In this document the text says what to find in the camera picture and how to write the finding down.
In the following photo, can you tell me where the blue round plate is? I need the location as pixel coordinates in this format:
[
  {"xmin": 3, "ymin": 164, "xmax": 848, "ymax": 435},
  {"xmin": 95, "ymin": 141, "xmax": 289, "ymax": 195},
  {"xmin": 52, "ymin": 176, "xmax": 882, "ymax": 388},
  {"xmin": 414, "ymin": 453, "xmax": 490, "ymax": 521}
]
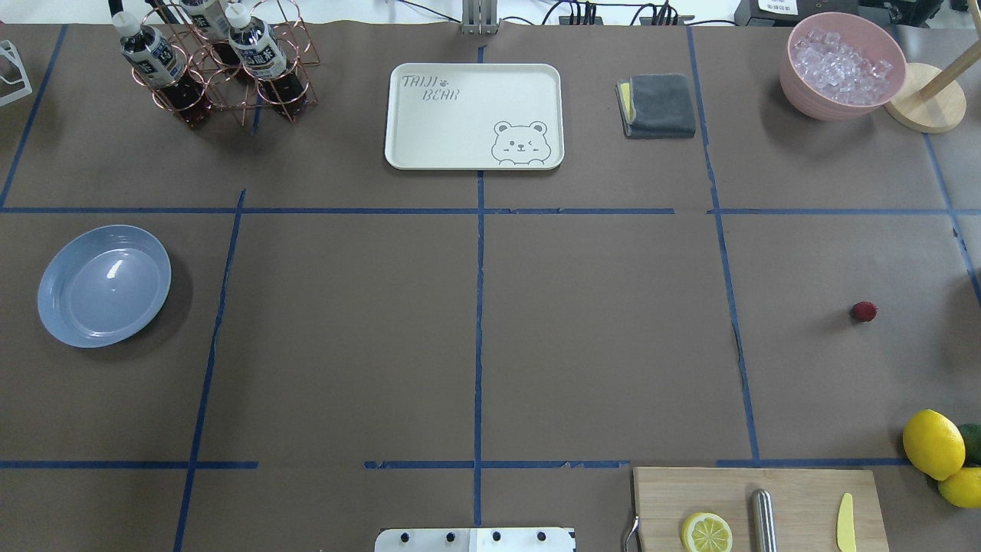
[{"xmin": 36, "ymin": 225, "xmax": 172, "ymax": 349}]

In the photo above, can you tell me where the red strawberry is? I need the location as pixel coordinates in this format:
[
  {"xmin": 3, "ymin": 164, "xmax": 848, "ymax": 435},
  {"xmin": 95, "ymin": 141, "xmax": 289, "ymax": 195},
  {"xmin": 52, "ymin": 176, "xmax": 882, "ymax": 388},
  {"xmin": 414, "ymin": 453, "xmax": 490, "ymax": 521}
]
[{"xmin": 848, "ymin": 301, "xmax": 878, "ymax": 323}]

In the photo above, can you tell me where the cream bear serving tray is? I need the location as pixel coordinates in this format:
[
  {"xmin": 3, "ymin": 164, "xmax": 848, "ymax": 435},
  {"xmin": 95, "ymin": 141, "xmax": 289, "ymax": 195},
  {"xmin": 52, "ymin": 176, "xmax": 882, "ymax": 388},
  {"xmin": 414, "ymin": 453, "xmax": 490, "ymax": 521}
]
[{"xmin": 383, "ymin": 63, "xmax": 565, "ymax": 171}]

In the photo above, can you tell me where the grey and yellow cloth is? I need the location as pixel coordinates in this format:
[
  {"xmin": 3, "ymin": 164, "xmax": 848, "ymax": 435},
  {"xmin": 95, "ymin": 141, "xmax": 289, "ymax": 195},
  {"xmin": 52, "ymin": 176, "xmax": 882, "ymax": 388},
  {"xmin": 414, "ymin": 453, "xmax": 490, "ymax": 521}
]
[{"xmin": 615, "ymin": 74, "xmax": 696, "ymax": 139}]

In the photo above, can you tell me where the lemon half slice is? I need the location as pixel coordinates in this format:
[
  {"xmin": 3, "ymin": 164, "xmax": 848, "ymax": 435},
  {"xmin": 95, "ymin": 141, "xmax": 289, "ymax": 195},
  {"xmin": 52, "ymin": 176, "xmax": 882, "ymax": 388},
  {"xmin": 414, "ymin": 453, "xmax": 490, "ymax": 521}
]
[{"xmin": 679, "ymin": 511, "xmax": 733, "ymax": 551}]

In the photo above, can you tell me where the steel muddler black tip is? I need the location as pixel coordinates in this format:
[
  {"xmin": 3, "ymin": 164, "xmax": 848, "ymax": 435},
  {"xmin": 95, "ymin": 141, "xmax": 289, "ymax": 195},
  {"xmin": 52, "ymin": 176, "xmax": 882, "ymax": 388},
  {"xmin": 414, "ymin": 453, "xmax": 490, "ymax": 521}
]
[{"xmin": 750, "ymin": 488, "xmax": 778, "ymax": 551}]

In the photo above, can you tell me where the wooden cutting board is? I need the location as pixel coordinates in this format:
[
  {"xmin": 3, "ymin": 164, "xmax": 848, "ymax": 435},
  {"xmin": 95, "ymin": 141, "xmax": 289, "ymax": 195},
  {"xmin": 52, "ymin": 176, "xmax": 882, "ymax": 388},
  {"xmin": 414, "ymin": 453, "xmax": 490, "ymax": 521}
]
[{"xmin": 633, "ymin": 467, "xmax": 890, "ymax": 551}]

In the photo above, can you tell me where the pink bowl of ice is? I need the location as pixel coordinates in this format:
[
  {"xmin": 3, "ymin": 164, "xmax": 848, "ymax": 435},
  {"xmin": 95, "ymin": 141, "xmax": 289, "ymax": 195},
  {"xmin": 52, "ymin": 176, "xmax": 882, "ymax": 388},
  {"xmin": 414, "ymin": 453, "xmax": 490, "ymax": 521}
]
[{"xmin": 780, "ymin": 11, "xmax": 907, "ymax": 121}]

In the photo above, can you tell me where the tea bottle white cap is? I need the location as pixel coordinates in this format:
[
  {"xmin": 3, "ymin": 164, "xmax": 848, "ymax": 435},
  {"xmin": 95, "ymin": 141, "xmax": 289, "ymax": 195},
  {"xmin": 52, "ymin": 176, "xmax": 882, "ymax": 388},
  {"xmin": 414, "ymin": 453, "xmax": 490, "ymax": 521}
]
[{"xmin": 111, "ymin": 11, "xmax": 212, "ymax": 128}]

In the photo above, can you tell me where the yellow plastic knife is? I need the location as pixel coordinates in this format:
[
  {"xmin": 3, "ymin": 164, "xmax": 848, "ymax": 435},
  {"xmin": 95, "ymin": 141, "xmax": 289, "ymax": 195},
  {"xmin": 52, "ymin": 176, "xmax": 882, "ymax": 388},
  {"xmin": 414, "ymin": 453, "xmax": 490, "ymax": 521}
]
[{"xmin": 836, "ymin": 492, "xmax": 856, "ymax": 552}]

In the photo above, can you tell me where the whole yellow lemon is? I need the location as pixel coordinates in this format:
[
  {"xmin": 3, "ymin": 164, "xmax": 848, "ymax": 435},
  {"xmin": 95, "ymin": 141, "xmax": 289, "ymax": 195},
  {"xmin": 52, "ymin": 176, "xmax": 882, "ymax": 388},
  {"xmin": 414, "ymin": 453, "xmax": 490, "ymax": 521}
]
[{"xmin": 903, "ymin": 409, "xmax": 966, "ymax": 481}]

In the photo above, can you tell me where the wooden cup stand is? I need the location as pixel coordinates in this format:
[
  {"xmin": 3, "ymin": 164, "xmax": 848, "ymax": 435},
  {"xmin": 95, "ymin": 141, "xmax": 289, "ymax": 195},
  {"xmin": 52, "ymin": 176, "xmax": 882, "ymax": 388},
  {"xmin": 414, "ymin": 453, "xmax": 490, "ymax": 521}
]
[{"xmin": 885, "ymin": 1, "xmax": 980, "ymax": 135}]

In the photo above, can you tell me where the green lime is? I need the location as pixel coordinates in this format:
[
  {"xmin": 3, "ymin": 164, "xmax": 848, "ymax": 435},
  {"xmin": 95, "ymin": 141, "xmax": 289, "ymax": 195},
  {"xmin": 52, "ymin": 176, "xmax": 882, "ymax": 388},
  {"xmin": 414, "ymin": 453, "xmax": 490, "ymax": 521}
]
[{"xmin": 957, "ymin": 423, "xmax": 981, "ymax": 467}]

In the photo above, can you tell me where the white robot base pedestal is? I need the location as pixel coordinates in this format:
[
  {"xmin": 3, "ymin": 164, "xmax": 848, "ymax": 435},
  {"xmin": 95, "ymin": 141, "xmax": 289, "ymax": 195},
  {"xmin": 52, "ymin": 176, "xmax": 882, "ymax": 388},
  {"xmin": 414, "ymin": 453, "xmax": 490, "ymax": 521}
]
[{"xmin": 374, "ymin": 527, "xmax": 577, "ymax": 551}]

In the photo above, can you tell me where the copper wire bottle rack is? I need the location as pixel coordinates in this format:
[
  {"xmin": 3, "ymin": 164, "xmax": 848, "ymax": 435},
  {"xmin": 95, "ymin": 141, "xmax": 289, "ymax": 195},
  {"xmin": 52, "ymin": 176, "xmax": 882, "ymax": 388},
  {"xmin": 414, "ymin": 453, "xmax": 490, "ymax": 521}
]
[{"xmin": 132, "ymin": 1, "xmax": 321, "ymax": 128}]

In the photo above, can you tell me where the white wire rack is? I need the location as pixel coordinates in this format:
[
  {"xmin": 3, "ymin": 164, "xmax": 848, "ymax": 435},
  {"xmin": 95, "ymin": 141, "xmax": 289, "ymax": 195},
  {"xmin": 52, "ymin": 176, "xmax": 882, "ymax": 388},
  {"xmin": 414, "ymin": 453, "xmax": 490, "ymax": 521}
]
[{"xmin": 1, "ymin": 41, "xmax": 34, "ymax": 107}]

